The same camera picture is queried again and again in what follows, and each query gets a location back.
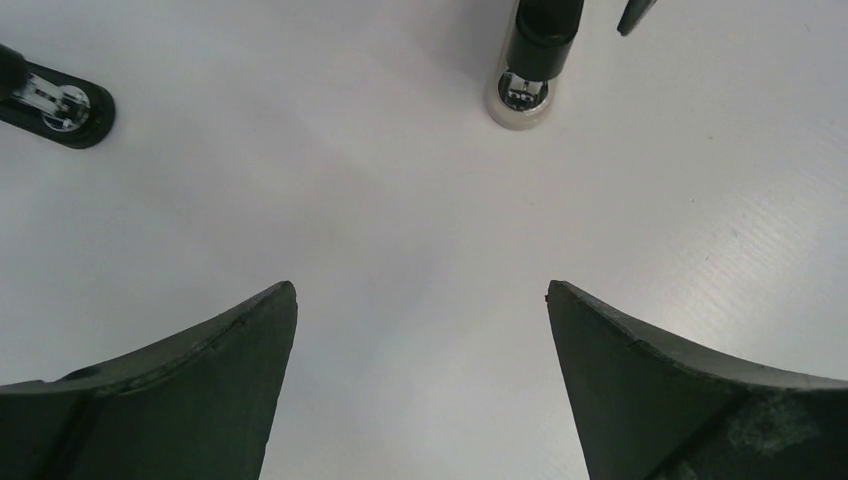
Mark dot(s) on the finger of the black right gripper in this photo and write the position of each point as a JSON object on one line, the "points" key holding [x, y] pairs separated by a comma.
{"points": [[633, 14]]}

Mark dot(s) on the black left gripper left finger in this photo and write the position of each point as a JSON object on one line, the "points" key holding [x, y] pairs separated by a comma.
{"points": [[199, 404]]}

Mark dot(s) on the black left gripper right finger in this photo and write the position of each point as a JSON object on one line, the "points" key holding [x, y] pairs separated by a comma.
{"points": [[649, 404]]}

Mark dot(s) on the black stapler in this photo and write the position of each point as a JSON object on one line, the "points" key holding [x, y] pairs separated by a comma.
{"points": [[54, 105]]}

